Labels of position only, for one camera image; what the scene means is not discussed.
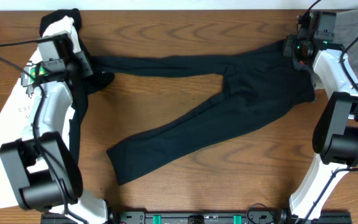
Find black leggings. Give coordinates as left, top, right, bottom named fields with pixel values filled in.
left=91, top=41, right=315, bottom=185

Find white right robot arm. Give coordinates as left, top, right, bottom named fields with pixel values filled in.
left=276, top=35, right=358, bottom=223

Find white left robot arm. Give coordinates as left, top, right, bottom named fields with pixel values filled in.
left=0, top=51, right=109, bottom=223

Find black garment under t-shirt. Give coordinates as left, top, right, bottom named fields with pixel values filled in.
left=39, top=8, right=115, bottom=162

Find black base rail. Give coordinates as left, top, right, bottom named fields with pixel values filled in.
left=40, top=209, right=353, bottom=224

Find white printed t-shirt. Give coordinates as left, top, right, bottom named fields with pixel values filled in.
left=0, top=16, right=81, bottom=208

